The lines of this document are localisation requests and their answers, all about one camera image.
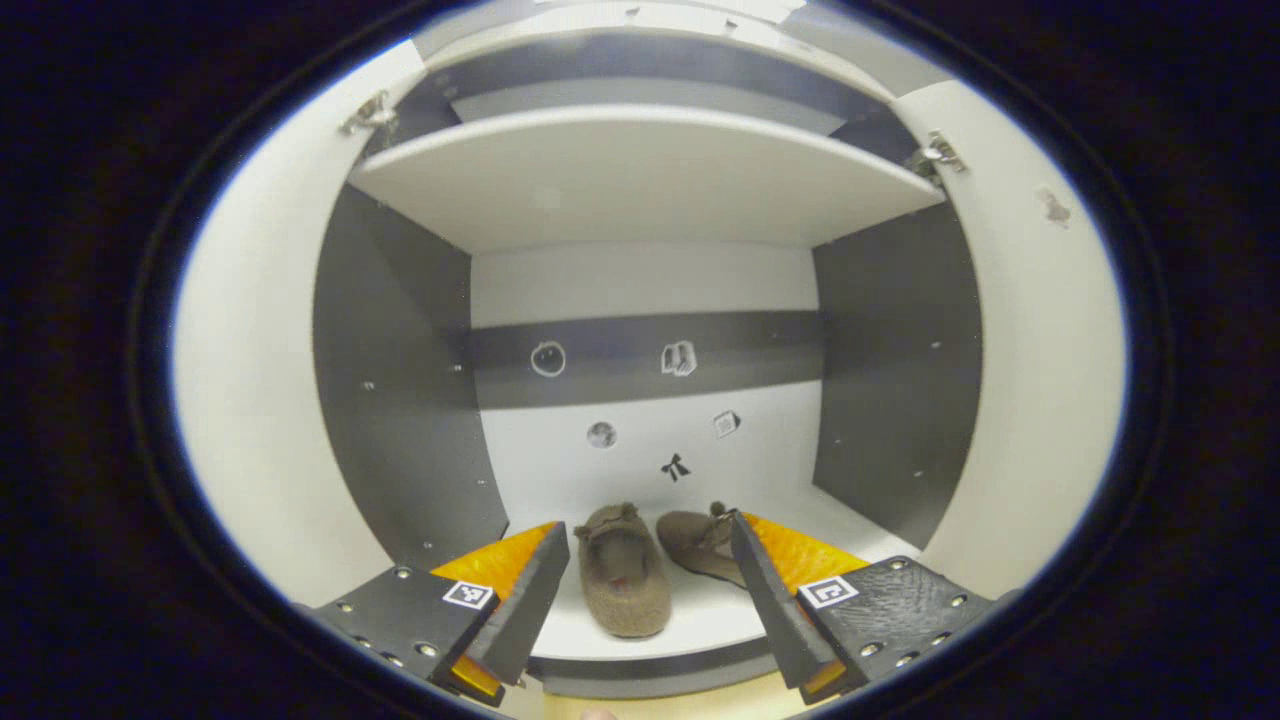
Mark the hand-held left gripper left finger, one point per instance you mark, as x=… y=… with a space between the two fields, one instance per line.
x=535 y=600

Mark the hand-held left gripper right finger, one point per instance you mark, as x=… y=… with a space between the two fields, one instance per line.
x=765 y=600

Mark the brown fuzzy shoe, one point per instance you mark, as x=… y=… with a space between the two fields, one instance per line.
x=695 y=545
x=625 y=590

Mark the white shoe cabinet door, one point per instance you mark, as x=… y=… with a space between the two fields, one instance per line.
x=1040 y=380
x=260 y=380

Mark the white shoe cabinet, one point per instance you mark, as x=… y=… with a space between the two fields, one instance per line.
x=640 y=180

